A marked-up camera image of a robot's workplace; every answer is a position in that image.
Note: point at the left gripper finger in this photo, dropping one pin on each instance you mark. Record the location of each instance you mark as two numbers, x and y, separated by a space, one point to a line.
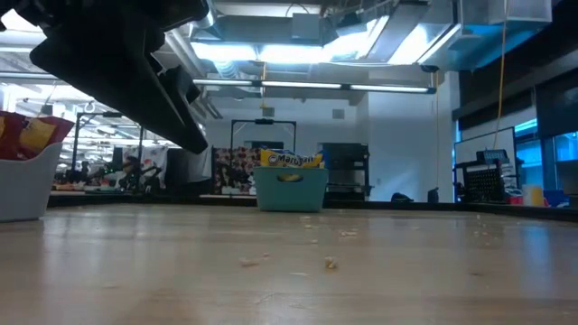
113 77
183 88

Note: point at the blue Maruchan soy ramen packet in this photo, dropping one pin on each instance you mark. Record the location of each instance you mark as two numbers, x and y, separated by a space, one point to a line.
291 159

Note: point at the white patterned cloth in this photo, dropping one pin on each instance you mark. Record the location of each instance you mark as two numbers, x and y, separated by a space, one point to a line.
153 155

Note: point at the dark grey hanging cloth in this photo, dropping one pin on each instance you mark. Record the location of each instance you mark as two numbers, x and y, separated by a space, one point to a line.
187 169

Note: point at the dark patterned cloth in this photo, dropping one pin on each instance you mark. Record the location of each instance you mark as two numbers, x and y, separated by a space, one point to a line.
235 169

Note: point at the long fluorescent light strip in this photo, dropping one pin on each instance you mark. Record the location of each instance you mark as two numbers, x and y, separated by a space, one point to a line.
298 84

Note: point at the light grey plastic bin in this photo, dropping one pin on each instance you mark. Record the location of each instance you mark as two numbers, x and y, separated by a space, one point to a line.
27 185

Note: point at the grey ceiling box unit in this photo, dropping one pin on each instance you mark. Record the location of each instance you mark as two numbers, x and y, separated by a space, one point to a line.
307 27

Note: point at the teal plastic bin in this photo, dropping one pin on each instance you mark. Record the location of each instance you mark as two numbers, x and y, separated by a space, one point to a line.
293 194

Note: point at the black shelf cart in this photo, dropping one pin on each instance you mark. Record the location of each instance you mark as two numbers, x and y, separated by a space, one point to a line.
347 167

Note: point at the noodle crumb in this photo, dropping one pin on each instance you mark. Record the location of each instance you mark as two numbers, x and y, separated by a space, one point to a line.
248 262
347 233
331 262

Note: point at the whiteboard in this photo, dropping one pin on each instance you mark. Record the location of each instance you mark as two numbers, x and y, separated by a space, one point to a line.
469 149

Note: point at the black crate cart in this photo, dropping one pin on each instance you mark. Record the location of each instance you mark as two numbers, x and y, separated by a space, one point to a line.
485 180

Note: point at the small red container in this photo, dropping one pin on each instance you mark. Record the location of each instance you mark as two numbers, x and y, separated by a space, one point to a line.
515 200

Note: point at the yellow container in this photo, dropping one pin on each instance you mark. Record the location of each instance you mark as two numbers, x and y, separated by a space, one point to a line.
534 196

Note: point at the blue lit window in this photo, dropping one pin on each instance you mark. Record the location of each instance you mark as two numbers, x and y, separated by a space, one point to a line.
564 149

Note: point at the blue container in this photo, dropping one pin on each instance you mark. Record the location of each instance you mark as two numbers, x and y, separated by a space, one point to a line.
556 198

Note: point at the black frame stand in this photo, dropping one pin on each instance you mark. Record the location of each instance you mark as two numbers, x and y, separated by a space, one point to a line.
108 114
264 121

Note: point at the silver round air duct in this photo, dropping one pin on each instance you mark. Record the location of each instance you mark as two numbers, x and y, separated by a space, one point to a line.
180 49

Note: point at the grey wall vent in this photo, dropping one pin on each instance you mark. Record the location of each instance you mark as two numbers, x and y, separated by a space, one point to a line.
268 111
338 114

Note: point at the silver rectangular air duct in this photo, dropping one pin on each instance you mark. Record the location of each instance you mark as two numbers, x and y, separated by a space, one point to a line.
406 40

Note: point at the black aluminium table frame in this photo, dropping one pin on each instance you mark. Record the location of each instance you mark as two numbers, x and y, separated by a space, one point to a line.
384 205

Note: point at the black security camera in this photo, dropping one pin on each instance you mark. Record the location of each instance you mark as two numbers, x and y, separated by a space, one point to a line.
429 68

